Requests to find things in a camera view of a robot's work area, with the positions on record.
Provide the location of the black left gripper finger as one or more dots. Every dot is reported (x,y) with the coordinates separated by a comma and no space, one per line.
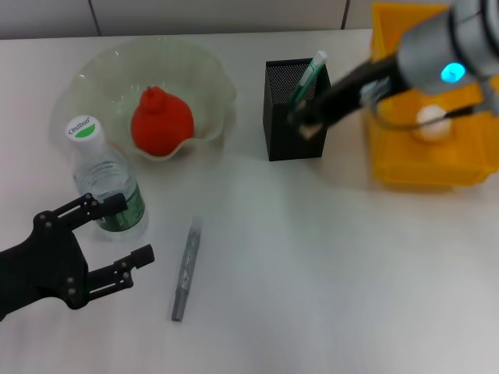
(115,202)
(142,255)

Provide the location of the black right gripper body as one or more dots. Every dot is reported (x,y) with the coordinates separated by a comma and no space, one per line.
(343,97)

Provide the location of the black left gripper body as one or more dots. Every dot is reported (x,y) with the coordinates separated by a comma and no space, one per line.
(39,269)

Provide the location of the clear green-label water bottle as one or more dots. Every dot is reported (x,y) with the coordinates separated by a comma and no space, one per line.
(109,179)

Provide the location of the mint green pen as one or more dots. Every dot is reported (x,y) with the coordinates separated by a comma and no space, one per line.
(312,74)

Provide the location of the grey marker pen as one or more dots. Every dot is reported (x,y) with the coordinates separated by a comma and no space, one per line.
(187,265)

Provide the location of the red-orange fruit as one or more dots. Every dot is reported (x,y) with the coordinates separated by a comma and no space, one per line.
(161,124)

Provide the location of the white paper ball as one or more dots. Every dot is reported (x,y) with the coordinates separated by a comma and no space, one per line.
(429,128)

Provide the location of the black mesh pen holder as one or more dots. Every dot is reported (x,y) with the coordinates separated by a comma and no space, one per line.
(284,148)

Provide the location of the translucent green wavy fruit plate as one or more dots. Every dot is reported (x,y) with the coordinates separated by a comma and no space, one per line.
(101,74)

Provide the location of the yellow plastic bin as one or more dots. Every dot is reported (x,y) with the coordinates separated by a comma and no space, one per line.
(421,167)

